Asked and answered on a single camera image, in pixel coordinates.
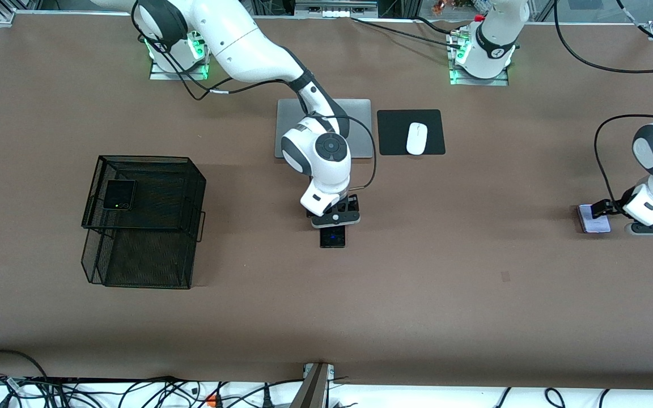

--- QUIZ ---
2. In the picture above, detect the white phone pink edge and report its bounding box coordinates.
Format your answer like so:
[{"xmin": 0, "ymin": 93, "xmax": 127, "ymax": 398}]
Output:
[{"xmin": 576, "ymin": 204, "xmax": 612, "ymax": 234}]

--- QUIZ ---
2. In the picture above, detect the large black slab phone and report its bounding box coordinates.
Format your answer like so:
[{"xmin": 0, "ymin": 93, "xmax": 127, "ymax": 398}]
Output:
[{"xmin": 320, "ymin": 224, "xmax": 346, "ymax": 249}]

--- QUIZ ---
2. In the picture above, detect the black flip phone dual camera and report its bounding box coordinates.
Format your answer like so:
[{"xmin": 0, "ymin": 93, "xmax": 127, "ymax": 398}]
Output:
[{"xmin": 101, "ymin": 179, "xmax": 137, "ymax": 211}]

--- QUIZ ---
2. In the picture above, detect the silver closed laptop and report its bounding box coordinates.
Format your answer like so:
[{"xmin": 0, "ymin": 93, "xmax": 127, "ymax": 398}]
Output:
[{"xmin": 274, "ymin": 99, "xmax": 374, "ymax": 159}]

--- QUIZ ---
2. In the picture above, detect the black mouse pad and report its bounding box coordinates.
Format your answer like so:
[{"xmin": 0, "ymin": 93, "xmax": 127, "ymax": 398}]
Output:
[{"xmin": 376, "ymin": 109, "xmax": 447, "ymax": 156}]

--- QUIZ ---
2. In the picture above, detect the white computer mouse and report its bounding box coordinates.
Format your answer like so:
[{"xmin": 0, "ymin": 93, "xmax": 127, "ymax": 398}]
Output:
[{"xmin": 406, "ymin": 122, "xmax": 429, "ymax": 156}]

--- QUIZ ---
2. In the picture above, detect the white power strip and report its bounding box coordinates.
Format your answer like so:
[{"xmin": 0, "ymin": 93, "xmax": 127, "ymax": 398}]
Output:
[{"xmin": 295, "ymin": 0, "xmax": 378, "ymax": 18}]

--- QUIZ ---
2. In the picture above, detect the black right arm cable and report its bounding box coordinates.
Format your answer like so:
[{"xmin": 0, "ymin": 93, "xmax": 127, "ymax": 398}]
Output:
[{"xmin": 131, "ymin": 3, "xmax": 377, "ymax": 190}]

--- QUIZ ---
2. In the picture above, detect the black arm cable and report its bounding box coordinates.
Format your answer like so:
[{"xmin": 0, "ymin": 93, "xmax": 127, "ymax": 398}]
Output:
[
  {"xmin": 553, "ymin": 0, "xmax": 653, "ymax": 216},
  {"xmin": 131, "ymin": 3, "xmax": 377, "ymax": 190}
]

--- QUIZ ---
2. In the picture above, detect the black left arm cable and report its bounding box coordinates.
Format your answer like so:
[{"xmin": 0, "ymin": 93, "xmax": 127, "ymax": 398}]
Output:
[{"xmin": 553, "ymin": 0, "xmax": 653, "ymax": 216}]

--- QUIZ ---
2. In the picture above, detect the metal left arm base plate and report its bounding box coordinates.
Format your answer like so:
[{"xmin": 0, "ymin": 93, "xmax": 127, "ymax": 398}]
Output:
[{"xmin": 448, "ymin": 31, "xmax": 510, "ymax": 87}]

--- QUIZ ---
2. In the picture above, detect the long black cable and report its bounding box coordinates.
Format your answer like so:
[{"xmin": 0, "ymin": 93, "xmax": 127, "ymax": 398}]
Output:
[{"xmin": 351, "ymin": 17, "xmax": 466, "ymax": 52}]

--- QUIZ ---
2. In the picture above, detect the aluminium mounting post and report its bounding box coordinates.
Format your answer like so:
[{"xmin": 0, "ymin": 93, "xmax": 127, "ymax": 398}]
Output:
[{"xmin": 290, "ymin": 363, "xmax": 336, "ymax": 408}]

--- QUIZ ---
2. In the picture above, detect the black wire mesh two-tier tray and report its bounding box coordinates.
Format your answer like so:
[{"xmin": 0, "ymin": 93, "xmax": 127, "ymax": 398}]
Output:
[{"xmin": 80, "ymin": 155, "xmax": 207, "ymax": 290}]

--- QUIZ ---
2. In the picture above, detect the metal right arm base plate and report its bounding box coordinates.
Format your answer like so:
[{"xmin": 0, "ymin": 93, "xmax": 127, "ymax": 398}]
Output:
[{"xmin": 150, "ymin": 34, "xmax": 209, "ymax": 81}]

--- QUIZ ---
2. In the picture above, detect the thick black arched cable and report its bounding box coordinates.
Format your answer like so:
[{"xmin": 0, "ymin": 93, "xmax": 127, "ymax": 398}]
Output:
[{"xmin": 0, "ymin": 348, "xmax": 49, "ymax": 380}]

